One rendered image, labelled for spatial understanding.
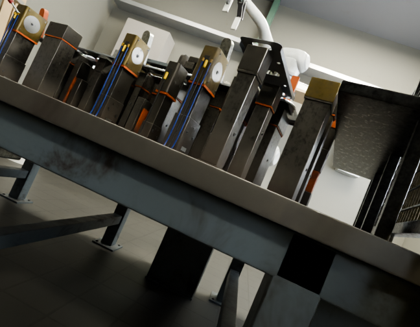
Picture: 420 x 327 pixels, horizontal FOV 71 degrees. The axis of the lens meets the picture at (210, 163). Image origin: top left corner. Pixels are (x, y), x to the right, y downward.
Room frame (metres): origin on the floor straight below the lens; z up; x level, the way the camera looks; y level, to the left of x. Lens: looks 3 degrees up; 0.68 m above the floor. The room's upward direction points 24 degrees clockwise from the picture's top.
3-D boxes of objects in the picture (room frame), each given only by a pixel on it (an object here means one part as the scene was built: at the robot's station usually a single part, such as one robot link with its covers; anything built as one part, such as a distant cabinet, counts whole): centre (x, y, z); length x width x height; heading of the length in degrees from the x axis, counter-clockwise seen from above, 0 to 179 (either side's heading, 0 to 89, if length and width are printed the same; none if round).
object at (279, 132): (0.99, -0.15, 0.84); 0.12 x 0.05 x 0.29; 155
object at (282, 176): (0.82, -0.22, 0.88); 0.08 x 0.08 x 0.36; 65
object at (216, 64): (0.88, 0.12, 0.87); 0.12 x 0.07 x 0.35; 155
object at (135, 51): (1.05, 0.43, 0.87); 0.12 x 0.07 x 0.35; 155
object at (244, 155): (0.81, -0.08, 0.84); 0.05 x 0.05 x 0.29; 65
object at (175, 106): (1.17, 0.24, 0.84); 0.12 x 0.05 x 0.29; 155
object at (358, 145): (1.05, -0.50, 1.02); 0.90 x 0.22 x 0.03; 155
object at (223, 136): (0.64, 0.00, 0.84); 0.05 x 0.05 x 0.29; 65
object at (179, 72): (0.97, 0.23, 0.84); 0.10 x 0.05 x 0.29; 155
